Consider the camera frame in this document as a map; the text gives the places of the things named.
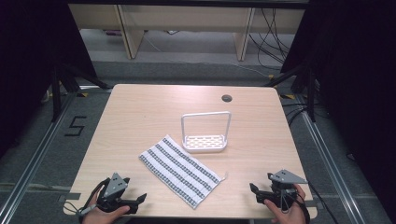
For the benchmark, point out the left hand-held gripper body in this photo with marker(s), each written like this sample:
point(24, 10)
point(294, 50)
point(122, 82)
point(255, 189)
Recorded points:
point(114, 186)

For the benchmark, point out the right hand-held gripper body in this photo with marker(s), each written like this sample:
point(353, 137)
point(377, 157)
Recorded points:
point(281, 190)

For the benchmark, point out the person's right hand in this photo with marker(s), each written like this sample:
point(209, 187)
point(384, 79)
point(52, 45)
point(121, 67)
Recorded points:
point(288, 216)

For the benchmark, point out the person's left hand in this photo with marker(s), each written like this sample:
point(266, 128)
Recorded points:
point(102, 216)

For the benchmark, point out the striped white grey dish towel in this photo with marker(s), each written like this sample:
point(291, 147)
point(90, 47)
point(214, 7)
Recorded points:
point(182, 171)

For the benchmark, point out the white towel rack with tray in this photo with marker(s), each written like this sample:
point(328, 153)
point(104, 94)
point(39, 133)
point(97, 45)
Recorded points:
point(204, 143)

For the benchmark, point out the yellow black hazard tape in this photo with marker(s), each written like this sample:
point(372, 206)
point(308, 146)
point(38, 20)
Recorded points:
point(82, 94)
point(288, 96)

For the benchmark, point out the black metal stand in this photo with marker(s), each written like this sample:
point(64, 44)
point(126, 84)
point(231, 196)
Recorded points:
point(56, 93)
point(311, 93)

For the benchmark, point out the black curtain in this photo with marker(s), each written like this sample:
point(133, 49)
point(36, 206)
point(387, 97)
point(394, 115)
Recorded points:
point(28, 62)
point(358, 77)

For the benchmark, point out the aluminium floor rail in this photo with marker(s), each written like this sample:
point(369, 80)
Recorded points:
point(34, 158)
point(333, 168)

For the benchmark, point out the beige wooden desk frame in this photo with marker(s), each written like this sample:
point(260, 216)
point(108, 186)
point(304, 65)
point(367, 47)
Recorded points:
point(186, 15)

